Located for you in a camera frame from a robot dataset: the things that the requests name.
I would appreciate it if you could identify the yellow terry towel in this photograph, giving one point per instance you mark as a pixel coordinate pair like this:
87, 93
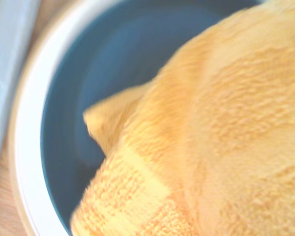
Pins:
211, 135

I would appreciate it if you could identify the dark blue plate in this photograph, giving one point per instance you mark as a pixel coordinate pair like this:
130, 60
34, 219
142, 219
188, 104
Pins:
71, 110

